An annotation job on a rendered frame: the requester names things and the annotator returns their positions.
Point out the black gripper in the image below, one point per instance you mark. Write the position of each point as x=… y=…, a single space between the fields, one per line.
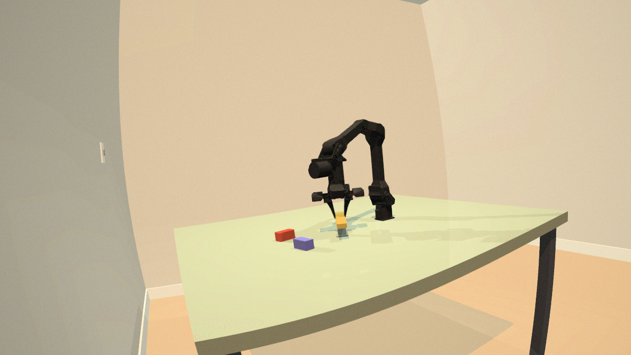
x=356 y=192

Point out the orange bar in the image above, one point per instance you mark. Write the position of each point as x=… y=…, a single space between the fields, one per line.
x=340 y=220

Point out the red rectangular block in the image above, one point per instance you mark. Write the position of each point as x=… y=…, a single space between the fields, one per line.
x=285 y=235

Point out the purple block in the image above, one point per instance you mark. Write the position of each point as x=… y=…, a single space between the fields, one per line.
x=303 y=243

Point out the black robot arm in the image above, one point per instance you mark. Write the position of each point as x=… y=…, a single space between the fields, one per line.
x=330 y=163

